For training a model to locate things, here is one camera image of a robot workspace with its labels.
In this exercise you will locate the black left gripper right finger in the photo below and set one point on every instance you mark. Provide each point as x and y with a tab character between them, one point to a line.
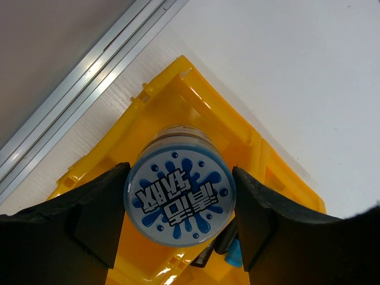
283	242

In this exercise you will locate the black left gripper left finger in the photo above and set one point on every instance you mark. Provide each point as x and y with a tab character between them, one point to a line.
70	239

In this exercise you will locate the blue capped black highlighter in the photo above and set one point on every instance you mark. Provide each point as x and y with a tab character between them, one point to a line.
227	244

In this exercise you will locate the blue round jar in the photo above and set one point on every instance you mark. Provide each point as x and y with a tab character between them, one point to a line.
180	192

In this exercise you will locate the yellow compartment tray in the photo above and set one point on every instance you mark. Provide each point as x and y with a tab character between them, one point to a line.
180	95

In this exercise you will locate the aluminium table edge rail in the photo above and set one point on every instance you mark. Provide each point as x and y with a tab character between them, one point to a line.
115	50

